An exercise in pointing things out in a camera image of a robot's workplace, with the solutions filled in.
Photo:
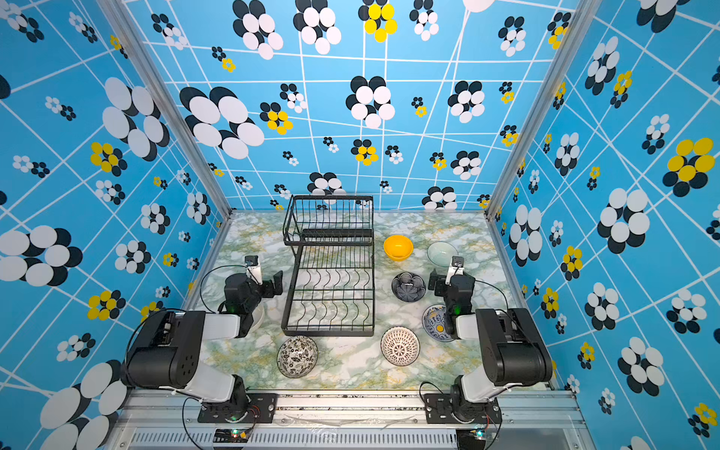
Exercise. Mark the plain white bowl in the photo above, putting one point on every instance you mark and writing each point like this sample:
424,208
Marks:
258,317

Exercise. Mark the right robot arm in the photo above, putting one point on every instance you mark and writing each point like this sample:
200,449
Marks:
513,354

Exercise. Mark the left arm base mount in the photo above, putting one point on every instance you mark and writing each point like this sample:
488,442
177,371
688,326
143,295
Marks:
257,408

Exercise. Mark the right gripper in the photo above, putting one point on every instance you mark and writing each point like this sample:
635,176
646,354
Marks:
441,280

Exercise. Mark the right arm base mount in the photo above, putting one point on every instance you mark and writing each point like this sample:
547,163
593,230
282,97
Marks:
444,409

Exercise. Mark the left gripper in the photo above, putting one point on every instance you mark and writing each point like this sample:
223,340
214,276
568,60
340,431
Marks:
277,287

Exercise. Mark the white red lattice bowl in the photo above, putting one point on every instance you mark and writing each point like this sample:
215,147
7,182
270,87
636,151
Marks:
400,346

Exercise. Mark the black floral pink bowl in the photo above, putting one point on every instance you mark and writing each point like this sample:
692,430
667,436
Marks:
297,357

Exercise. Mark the blue yellow floral bowl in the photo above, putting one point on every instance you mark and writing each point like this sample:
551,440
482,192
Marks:
434,323

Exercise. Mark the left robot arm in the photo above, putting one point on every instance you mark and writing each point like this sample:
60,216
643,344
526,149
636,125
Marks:
165,353

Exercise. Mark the dark blue patterned bowl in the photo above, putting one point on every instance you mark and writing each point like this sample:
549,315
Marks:
408,287

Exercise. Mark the black two-tier dish rack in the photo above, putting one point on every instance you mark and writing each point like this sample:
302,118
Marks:
332,288

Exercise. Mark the pale green glass bowl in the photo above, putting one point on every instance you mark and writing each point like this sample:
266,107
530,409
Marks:
441,254

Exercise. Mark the aluminium front rail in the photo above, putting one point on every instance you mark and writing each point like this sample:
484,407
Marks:
293,419

